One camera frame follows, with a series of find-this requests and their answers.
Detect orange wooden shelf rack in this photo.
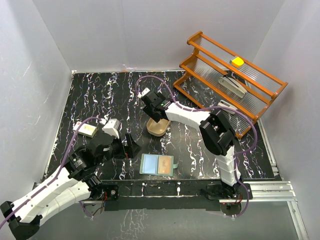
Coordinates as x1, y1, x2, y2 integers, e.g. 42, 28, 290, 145
173, 31, 288, 124

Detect beige oval tray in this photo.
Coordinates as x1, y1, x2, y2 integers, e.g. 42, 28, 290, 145
146, 118, 171, 137

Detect small white stapler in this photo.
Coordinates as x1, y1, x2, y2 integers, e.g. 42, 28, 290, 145
217, 100, 238, 115

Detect small white cardboard box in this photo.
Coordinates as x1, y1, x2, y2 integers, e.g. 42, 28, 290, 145
73, 121, 98, 138

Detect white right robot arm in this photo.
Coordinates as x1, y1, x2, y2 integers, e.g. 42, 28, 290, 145
138, 88, 241, 199

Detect orange credit card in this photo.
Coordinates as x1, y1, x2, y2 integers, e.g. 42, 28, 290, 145
158, 155, 172, 175

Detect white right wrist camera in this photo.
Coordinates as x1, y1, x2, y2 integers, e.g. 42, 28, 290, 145
137, 87, 150, 99

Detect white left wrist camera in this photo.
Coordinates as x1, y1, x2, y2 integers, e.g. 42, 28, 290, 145
102, 118, 120, 139

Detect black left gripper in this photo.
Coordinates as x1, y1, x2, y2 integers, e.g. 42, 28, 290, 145
96, 132, 142, 166

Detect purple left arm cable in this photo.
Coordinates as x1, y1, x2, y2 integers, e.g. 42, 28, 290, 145
0, 116, 107, 227

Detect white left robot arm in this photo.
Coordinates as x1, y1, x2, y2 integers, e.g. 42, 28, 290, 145
0, 133, 141, 240

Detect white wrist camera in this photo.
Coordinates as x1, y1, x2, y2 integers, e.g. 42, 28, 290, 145
102, 118, 120, 139
137, 87, 150, 99

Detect grey stapler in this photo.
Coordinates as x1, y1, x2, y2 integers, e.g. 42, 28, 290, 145
218, 76, 248, 98

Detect green card holder wallet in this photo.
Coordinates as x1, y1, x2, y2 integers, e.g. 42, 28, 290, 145
139, 153, 179, 177

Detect yellow sticky note block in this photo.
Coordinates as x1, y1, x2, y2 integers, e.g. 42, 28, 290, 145
229, 56, 245, 68

